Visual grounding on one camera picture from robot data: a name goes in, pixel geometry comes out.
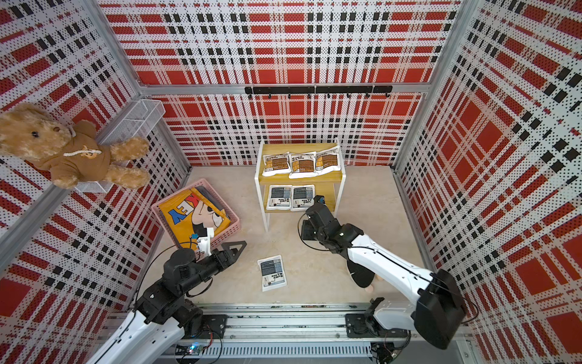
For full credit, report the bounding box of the yellow two-tier shelf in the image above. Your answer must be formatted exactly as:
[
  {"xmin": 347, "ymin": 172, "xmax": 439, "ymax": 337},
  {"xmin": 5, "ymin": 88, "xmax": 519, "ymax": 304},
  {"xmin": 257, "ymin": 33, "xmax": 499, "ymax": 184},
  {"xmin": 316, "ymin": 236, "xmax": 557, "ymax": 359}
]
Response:
[{"xmin": 254, "ymin": 138, "xmax": 347, "ymax": 232}]

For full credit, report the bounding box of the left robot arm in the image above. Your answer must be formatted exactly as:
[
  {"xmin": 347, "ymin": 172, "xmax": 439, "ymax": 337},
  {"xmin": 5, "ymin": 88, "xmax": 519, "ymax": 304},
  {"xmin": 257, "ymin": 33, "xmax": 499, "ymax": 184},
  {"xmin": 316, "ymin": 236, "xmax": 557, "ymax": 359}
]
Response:
[{"xmin": 88, "ymin": 241, "xmax": 247, "ymax": 363}]

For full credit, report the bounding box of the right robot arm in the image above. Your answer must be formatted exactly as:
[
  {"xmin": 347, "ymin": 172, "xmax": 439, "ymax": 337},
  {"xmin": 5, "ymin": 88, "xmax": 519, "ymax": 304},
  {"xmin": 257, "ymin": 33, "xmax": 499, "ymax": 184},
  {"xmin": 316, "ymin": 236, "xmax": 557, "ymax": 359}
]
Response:
[{"xmin": 306, "ymin": 202, "xmax": 468, "ymax": 350}]

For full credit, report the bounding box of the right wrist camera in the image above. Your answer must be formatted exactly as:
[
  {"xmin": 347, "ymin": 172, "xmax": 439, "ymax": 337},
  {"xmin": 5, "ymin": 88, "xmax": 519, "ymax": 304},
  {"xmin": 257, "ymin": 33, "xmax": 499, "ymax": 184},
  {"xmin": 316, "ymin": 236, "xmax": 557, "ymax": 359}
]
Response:
[{"xmin": 313, "ymin": 195, "xmax": 326, "ymax": 205}]

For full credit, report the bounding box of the clear wire wall basket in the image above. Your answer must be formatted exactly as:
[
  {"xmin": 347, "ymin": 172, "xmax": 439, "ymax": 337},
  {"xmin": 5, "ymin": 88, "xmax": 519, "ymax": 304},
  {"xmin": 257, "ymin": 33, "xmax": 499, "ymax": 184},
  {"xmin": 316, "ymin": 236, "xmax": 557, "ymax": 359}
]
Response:
[{"xmin": 75, "ymin": 99, "xmax": 165, "ymax": 194}]

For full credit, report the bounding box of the small doll black hat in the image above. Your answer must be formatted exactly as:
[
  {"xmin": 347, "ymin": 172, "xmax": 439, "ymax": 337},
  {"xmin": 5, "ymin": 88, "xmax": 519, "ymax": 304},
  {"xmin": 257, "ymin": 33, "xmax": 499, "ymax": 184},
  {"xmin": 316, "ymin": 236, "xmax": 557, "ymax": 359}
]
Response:
[{"xmin": 347, "ymin": 260, "xmax": 376, "ymax": 294}]

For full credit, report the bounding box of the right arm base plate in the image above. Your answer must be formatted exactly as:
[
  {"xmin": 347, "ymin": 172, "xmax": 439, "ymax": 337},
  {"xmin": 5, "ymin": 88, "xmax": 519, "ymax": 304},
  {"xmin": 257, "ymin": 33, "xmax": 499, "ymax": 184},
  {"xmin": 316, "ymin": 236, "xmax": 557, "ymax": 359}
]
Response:
[{"xmin": 345, "ymin": 313, "xmax": 409, "ymax": 339}]

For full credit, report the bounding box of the yellow printed cloth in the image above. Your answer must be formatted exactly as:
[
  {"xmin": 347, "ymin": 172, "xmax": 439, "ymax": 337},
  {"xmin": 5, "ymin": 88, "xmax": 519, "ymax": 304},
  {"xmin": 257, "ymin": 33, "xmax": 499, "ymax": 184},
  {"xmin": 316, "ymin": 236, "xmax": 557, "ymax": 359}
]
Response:
[{"xmin": 155, "ymin": 185, "xmax": 231, "ymax": 247}]

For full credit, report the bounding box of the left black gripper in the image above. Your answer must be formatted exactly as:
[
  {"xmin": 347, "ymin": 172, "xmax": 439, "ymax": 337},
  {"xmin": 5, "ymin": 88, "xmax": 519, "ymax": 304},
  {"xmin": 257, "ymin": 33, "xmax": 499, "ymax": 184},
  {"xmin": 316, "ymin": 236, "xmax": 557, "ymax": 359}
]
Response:
[{"xmin": 181, "ymin": 241, "xmax": 248, "ymax": 294}]

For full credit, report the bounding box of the blue coffee bag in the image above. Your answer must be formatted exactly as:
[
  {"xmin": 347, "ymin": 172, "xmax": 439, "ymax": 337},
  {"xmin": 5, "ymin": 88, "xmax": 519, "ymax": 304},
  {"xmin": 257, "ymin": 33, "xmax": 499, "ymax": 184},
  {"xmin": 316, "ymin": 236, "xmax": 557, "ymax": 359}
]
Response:
[
  {"xmin": 258, "ymin": 255, "xmax": 287, "ymax": 292},
  {"xmin": 265, "ymin": 185, "xmax": 293, "ymax": 211},
  {"xmin": 291, "ymin": 185, "xmax": 315, "ymax": 212}
]

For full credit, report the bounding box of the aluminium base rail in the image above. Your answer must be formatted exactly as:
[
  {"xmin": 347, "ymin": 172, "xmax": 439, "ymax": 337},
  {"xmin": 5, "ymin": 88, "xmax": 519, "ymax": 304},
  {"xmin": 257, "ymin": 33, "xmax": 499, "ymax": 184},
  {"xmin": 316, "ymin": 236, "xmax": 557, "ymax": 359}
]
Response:
[{"xmin": 97, "ymin": 302, "xmax": 474, "ymax": 360}]

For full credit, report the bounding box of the black hook rail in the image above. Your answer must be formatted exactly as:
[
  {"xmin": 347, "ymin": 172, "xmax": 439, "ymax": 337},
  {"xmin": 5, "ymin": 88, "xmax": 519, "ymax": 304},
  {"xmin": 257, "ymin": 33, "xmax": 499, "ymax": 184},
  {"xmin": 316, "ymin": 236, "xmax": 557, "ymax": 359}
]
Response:
[{"xmin": 244, "ymin": 85, "xmax": 393, "ymax": 97}]

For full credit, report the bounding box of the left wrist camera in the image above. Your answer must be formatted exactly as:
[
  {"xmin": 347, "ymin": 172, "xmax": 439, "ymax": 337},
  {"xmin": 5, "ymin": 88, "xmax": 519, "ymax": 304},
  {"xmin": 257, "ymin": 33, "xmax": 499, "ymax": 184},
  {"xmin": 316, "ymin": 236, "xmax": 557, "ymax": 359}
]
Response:
[{"xmin": 190, "ymin": 227, "xmax": 215, "ymax": 256}]

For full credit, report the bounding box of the brown teddy bear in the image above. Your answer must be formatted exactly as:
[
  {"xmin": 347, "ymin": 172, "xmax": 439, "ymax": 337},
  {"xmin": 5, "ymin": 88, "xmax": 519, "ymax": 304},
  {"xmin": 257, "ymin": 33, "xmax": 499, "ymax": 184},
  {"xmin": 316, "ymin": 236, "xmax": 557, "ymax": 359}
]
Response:
[{"xmin": 1, "ymin": 103, "xmax": 150, "ymax": 190}]

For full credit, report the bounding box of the green circuit board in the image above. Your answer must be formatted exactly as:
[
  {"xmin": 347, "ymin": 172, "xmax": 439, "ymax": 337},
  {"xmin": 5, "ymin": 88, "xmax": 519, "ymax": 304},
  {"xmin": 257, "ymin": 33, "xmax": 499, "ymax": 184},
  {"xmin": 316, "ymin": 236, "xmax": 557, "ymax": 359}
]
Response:
[{"xmin": 175, "ymin": 343, "xmax": 206, "ymax": 357}]

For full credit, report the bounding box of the brown coffee bag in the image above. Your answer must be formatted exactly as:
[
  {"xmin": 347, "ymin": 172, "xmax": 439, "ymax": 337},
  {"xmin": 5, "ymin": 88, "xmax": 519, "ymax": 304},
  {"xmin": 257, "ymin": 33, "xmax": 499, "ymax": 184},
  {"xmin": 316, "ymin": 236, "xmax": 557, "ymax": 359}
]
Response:
[
  {"xmin": 289, "ymin": 152, "xmax": 318, "ymax": 179},
  {"xmin": 315, "ymin": 146, "xmax": 341, "ymax": 175},
  {"xmin": 262, "ymin": 153, "xmax": 292, "ymax": 177}
]

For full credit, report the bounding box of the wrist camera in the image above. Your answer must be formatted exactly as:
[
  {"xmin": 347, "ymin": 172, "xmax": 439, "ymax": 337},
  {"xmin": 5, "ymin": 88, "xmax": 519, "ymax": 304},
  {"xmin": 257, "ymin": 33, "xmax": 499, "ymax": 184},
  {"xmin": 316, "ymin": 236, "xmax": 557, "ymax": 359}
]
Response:
[
  {"xmin": 313, "ymin": 195, "xmax": 326, "ymax": 205},
  {"xmin": 190, "ymin": 227, "xmax": 215, "ymax": 256}
]

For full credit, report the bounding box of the pink plastic basket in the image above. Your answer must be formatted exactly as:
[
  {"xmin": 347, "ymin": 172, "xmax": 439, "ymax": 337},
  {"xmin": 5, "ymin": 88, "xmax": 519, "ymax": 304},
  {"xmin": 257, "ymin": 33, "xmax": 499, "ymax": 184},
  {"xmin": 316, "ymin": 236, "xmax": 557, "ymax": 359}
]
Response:
[{"xmin": 152, "ymin": 178, "xmax": 240, "ymax": 250}]

